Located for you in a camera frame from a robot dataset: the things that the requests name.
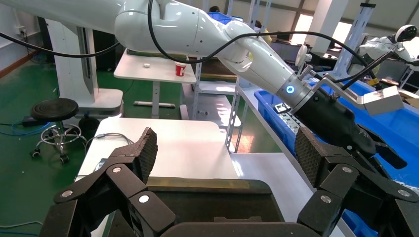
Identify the red paper cup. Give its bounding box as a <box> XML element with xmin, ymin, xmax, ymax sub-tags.
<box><xmin>175</xmin><ymin>61</ymin><xmax>188</xmax><ymax>78</ymax></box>

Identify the black hanging cable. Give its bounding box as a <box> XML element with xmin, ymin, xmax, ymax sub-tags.
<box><xmin>0</xmin><ymin>32</ymin><xmax>121</xmax><ymax>59</ymax></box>

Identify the white humanoid robot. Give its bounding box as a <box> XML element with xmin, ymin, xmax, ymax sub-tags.
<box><xmin>358</xmin><ymin>24</ymin><xmax>419</xmax><ymax>66</ymax></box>

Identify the white flat panel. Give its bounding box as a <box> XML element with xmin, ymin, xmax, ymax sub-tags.
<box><xmin>230</xmin><ymin>152</ymin><xmax>348</xmax><ymax>237</ymax></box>

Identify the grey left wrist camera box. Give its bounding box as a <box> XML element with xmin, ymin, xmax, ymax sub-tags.
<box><xmin>362</xmin><ymin>85</ymin><xmax>406</xmax><ymax>116</ymax></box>

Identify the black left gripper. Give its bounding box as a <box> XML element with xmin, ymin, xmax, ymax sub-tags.
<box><xmin>291</xmin><ymin>86</ymin><xmax>409</xmax><ymax>171</ymax></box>

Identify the white pillar stand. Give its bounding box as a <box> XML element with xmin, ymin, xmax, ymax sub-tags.
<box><xmin>45</xmin><ymin>18</ymin><xmax>125</xmax><ymax>119</ymax></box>

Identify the white table with cup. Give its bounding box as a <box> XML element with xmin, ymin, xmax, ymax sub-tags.
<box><xmin>113</xmin><ymin>48</ymin><xmax>197</xmax><ymax>119</ymax></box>

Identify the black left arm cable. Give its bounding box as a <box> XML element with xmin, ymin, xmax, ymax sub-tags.
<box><xmin>147</xmin><ymin>0</ymin><xmax>377</xmax><ymax>81</ymax></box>

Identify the silver camera mount bracket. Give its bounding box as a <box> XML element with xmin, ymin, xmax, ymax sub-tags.
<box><xmin>312</xmin><ymin>73</ymin><xmax>367</xmax><ymax>106</ymax></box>

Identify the blue plastic bin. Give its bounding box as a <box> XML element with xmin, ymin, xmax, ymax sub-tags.
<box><xmin>253</xmin><ymin>80</ymin><xmax>419</xmax><ymax>237</ymax></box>

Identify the black container tray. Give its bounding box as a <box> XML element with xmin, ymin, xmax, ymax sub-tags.
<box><xmin>106</xmin><ymin>176</ymin><xmax>286</xmax><ymax>237</ymax></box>

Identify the small blue storage bin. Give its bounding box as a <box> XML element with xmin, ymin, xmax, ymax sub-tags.
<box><xmin>207</xmin><ymin>11</ymin><xmax>244</xmax><ymax>26</ymax></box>

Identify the black bucket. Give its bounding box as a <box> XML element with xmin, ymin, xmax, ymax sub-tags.
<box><xmin>78</xmin><ymin>114</ymin><xmax>101</xmax><ymax>140</ymax></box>

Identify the white rounded table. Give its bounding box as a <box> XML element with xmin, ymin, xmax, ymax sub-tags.
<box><xmin>76</xmin><ymin>117</ymin><xmax>240</xmax><ymax>181</ymax></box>

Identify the silver slotted metal part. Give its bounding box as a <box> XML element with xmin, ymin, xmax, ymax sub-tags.
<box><xmin>281</xmin><ymin>112</ymin><xmax>304</xmax><ymax>132</ymax></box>

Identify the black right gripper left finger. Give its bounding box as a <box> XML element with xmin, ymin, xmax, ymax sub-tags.
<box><xmin>53</xmin><ymin>126</ymin><xmax>176</xmax><ymax>237</ymax></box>

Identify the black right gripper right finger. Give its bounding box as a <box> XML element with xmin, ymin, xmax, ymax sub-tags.
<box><xmin>294</xmin><ymin>126</ymin><xmax>419</xmax><ymax>237</ymax></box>

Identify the grey upright frame part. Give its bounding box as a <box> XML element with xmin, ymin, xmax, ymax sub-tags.
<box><xmin>272</xmin><ymin>102</ymin><xmax>293</xmax><ymax>114</ymax></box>

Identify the grey usb cable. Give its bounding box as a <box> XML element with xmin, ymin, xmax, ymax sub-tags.
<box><xmin>84</xmin><ymin>132</ymin><xmax>135</xmax><ymax>155</ymax></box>

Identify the black round wheeled stool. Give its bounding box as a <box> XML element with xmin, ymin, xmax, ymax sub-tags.
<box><xmin>30</xmin><ymin>98</ymin><xmax>88</xmax><ymax>165</ymax></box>

